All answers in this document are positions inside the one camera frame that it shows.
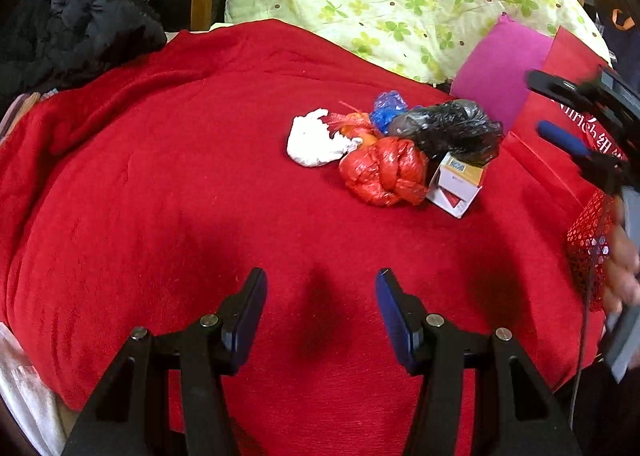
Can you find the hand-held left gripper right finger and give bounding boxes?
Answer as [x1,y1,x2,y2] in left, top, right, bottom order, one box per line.
[376,267,583,456]

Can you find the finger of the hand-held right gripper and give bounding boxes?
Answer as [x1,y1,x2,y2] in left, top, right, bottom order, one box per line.
[525,68,603,109]
[536,120,628,189]

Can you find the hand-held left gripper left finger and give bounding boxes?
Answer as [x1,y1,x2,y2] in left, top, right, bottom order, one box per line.
[60,267,268,456]

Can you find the red woven plastic basket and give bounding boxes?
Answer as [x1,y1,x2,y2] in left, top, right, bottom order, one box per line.
[566,188,618,313]

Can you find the small white red box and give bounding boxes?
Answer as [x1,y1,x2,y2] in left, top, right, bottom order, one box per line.
[426,152,487,219]

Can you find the black plastic bag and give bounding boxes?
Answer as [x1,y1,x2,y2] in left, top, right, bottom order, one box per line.
[387,100,503,167]

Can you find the orange-red plastic bag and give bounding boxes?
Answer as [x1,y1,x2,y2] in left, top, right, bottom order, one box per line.
[339,137,431,207]

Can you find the blue plastic bag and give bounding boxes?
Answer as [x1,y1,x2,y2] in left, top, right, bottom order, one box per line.
[370,92,416,134]

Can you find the white plastic bag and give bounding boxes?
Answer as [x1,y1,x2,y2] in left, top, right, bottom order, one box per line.
[286,108,361,169]

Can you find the orange plastic bag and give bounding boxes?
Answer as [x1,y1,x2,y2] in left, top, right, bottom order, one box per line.
[327,103,381,147]

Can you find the person's right hand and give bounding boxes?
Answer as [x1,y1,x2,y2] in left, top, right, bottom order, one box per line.
[600,198,640,319]

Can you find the red paper gift bag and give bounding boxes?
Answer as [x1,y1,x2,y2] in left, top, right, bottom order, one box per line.
[505,26,632,209]

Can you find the pink pillow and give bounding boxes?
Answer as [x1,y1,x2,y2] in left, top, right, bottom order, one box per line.
[450,13,557,137]

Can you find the red blanket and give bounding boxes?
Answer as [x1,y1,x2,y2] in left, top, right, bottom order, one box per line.
[0,18,617,456]

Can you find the white cloth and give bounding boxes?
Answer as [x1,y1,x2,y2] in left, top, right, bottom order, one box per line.
[0,321,67,456]

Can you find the striped cloth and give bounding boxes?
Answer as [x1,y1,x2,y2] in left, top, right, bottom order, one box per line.
[0,93,42,137]

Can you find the black puffer jacket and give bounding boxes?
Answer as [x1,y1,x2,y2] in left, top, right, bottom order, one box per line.
[0,0,168,101]

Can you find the dark bag with orange strap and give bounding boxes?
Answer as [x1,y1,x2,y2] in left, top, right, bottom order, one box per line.
[596,0,640,67]

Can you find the black cable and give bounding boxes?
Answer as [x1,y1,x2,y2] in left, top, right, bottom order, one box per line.
[569,193,611,432]

